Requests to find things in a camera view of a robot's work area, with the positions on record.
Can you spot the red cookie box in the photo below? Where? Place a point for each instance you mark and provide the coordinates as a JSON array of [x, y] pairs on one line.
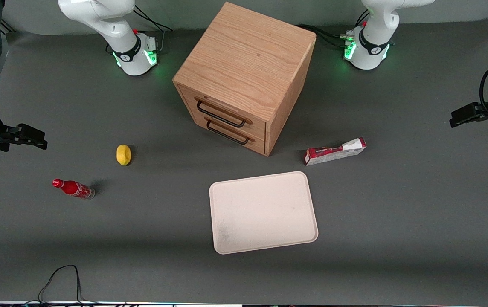
[[333, 153]]

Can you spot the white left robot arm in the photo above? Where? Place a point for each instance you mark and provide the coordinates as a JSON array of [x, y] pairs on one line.
[[376, 25]]

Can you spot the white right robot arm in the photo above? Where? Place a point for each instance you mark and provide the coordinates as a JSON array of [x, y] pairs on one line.
[[99, 13]]

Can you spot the cream plastic tray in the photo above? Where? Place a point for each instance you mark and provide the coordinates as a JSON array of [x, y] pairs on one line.
[[261, 213]]

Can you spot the red cola bottle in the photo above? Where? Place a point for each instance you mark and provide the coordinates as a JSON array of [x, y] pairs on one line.
[[73, 188]]

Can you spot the yellow lemon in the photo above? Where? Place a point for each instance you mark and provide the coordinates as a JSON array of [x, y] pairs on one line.
[[123, 154]]

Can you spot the wooden drawer front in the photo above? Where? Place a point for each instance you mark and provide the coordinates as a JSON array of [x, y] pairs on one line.
[[257, 143], [257, 127]]

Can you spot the wooden drawer cabinet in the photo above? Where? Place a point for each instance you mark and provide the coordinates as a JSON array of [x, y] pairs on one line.
[[248, 55]]

